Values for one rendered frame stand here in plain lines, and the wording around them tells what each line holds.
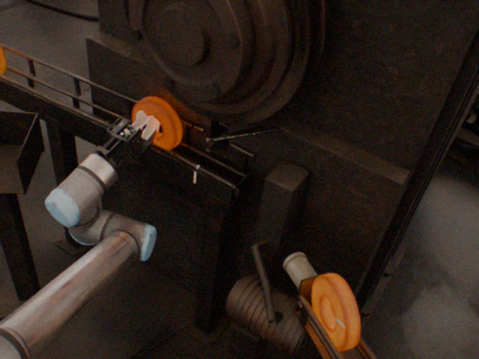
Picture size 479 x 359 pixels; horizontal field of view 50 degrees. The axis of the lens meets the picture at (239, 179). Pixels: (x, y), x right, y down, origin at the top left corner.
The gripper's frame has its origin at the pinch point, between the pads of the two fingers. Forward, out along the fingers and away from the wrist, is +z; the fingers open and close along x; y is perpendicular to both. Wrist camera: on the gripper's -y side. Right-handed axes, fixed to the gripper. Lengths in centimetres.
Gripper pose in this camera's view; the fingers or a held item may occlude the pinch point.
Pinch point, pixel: (156, 119)
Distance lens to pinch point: 141.5
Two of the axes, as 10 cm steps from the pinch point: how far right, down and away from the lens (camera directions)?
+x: -8.3, -4.3, 3.5
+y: -0.5, -5.7, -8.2
